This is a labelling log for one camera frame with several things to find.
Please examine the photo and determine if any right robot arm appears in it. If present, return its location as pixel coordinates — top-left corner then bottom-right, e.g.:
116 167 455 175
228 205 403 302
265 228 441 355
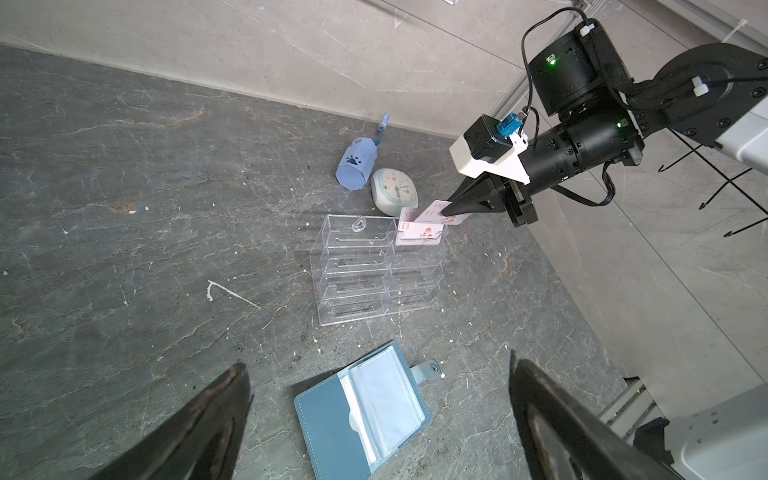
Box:
440 17 767 226

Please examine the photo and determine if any pink white credit card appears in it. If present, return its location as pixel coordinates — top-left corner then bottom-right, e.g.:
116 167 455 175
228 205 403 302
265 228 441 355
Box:
395 207 446 246

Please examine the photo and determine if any blue leather card holder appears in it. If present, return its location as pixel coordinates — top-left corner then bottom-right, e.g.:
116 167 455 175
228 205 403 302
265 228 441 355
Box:
294 341 443 479

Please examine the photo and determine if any blue brush tool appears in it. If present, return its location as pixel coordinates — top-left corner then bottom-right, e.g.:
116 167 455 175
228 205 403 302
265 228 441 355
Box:
335 113 390 191

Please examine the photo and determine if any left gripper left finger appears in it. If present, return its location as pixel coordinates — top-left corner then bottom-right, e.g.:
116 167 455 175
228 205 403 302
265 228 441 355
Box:
92 362 251 479

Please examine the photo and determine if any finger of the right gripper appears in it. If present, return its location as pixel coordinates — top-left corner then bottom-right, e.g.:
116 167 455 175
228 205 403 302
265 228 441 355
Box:
443 173 511 215

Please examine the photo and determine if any aluminium front rail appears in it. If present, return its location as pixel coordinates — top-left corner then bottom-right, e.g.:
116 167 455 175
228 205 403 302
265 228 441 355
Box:
599 377 664 438

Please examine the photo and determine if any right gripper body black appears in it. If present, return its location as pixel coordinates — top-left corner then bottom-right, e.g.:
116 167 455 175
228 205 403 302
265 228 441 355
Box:
508 107 645 227

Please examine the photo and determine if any black wire hook rack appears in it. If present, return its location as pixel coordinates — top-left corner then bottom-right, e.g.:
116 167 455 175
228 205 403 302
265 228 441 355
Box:
656 128 768 239

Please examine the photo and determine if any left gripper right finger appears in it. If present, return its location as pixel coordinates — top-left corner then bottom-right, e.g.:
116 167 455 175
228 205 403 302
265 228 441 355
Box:
508 353 680 479

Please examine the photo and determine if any clear acrylic organizer tray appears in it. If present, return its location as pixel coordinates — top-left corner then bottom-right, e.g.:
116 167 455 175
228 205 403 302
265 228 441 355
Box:
310 214 446 326

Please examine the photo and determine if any small white round clock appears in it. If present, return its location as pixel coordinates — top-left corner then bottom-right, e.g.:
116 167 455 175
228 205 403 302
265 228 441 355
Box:
371 168 418 217

